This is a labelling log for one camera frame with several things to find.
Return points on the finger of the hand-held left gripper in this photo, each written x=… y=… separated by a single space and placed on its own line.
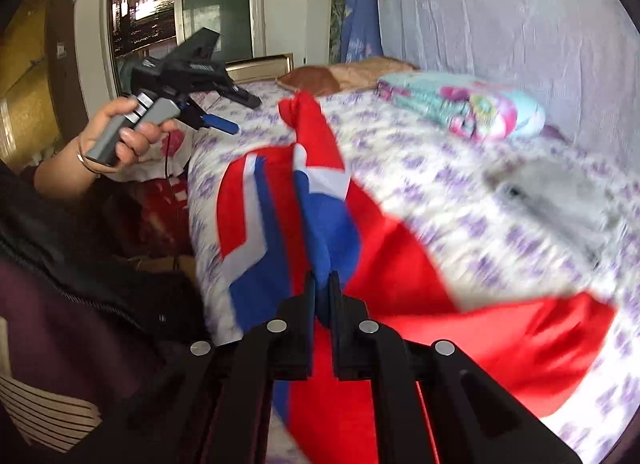
x=222 y=123
x=245 y=93

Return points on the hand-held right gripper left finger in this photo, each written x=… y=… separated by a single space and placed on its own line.
x=310 y=294

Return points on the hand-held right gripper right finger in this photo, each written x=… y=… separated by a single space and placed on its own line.
x=334 y=294

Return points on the red blue white pants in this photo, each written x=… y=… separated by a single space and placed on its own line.
x=400 y=284

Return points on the person's left forearm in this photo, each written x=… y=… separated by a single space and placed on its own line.
x=60 y=173

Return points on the grey pants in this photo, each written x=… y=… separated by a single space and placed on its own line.
x=550 y=194

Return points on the person's left hand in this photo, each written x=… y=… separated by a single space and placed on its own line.
x=105 y=118

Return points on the golden bed headboard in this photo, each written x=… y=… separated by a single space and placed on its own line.
x=260 y=66

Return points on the white framed window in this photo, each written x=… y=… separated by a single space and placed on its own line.
x=215 y=8

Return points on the brown pillow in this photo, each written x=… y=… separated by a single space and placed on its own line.
x=320 y=78

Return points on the white leaning board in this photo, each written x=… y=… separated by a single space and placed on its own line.
x=318 y=18

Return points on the red printed blanket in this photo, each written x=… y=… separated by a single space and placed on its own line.
x=155 y=214

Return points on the dark floral panel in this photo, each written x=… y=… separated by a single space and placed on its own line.
x=337 y=18

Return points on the blue printed cloth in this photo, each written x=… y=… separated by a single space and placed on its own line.
x=360 y=18

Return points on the yellow wooden cabinet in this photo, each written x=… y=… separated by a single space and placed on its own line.
x=30 y=68

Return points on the person's dark jacket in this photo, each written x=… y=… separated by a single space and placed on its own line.
x=75 y=254

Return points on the teal pink floral quilt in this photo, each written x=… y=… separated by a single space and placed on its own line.
x=450 y=98

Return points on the person's maroon striped top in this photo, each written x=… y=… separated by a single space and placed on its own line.
x=55 y=344

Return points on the white lace cover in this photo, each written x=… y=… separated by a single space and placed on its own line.
x=500 y=18

